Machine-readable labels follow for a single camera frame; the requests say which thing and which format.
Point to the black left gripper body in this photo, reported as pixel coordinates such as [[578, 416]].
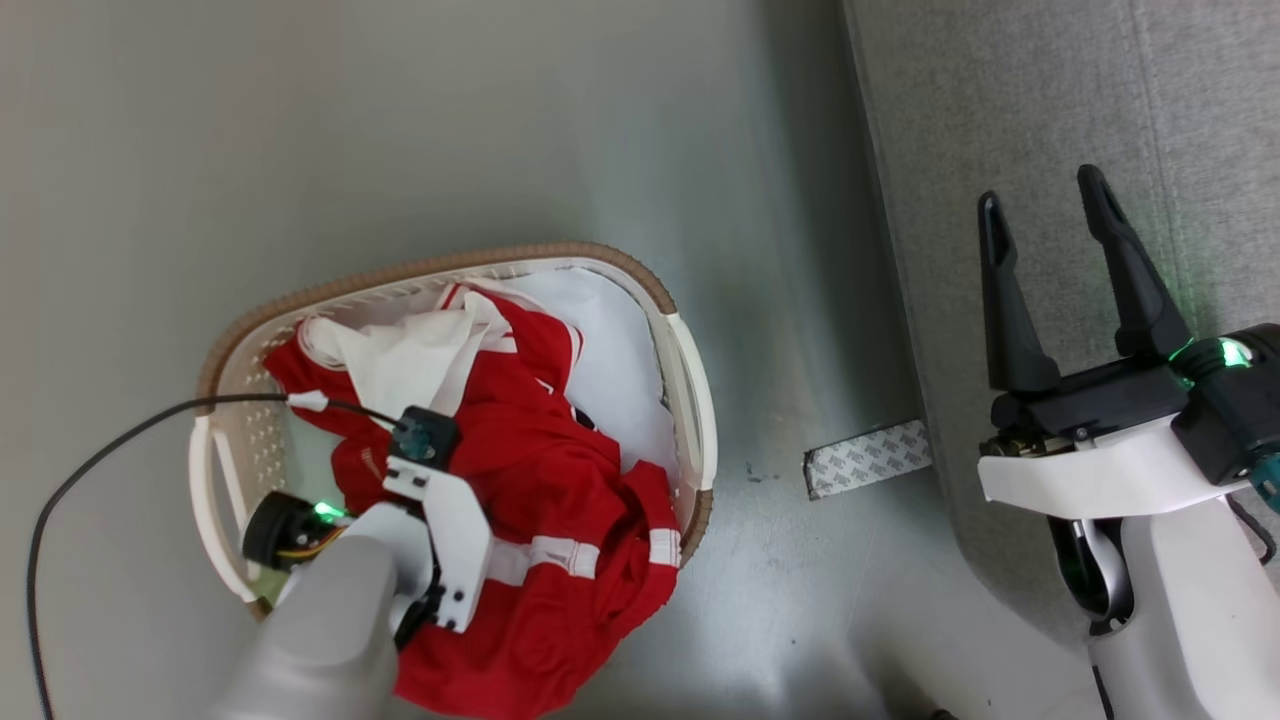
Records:
[[272, 532]]

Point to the grey fabric sofa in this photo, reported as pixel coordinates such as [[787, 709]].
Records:
[[1000, 100]]

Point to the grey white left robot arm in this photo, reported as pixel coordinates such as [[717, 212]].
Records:
[[320, 640]]

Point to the white laundry basket brown rim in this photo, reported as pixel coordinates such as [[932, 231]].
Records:
[[690, 380]]

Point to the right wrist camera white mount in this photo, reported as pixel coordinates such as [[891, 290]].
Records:
[[1100, 470]]

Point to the plain white garment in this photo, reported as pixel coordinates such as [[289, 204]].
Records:
[[620, 370]]

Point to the red white sports garment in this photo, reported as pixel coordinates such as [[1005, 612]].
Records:
[[540, 460]]

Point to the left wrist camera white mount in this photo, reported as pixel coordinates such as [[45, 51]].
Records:
[[455, 530]]

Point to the grey patterned tape strip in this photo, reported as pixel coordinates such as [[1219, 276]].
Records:
[[865, 458]]

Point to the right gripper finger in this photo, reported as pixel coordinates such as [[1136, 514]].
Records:
[[1010, 310], [1135, 280]]

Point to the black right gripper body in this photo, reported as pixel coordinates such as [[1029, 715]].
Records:
[[1220, 410]]

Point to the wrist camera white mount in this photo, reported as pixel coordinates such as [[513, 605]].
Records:
[[1100, 470], [455, 530]]

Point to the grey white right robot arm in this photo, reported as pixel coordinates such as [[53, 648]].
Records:
[[1180, 620]]

